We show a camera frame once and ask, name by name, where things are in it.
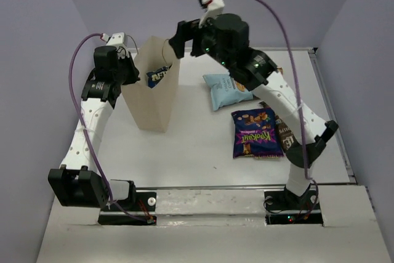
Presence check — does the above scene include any aluminium table frame rail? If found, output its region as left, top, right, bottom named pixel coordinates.
left=308, top=47, right=358, bottom=185

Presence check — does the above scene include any purple Krokant snack bag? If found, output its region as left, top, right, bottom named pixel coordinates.
left=231, top=108, right=284, bottom=158

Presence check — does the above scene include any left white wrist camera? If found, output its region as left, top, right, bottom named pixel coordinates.
left=100, top=32, right=131, bottom=59

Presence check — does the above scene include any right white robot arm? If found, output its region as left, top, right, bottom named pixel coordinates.
left=169, top=14, right=339, bottom=209

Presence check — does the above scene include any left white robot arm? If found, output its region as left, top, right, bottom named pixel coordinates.
left=48, top=46, right=140, bottom=208

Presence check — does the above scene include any beige paper bag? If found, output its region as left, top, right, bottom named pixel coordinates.
left=121, top=36, right=180, bottom=132

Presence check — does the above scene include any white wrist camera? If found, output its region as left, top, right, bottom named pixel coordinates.
left=100, top=32, right=131, bottom=59
left=199, top=0, right=225, bottom=28

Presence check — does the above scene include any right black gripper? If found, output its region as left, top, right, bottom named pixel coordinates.
left=171, top=17, right=233, bottom=70

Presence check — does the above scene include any brown Kettle chips bag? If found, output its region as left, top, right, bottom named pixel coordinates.
left=255, top=101, right=296, bottom=158

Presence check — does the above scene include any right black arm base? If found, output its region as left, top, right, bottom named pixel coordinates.
left=263, top=190, right=323, bottom=225

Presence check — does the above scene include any light blue cassava chips bag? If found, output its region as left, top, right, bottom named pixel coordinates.
left=203, top=74, right=254, bottom=111

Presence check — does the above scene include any dark blue chips bag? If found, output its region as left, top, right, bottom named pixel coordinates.
left=147, top=65, right=172, bottom=88

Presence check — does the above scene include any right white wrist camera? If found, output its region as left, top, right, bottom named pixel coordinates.
left=199, top=0, right=225, bottom=28

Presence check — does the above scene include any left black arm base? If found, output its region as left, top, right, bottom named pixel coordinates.
left=98, top=191, right=157, bottom=226

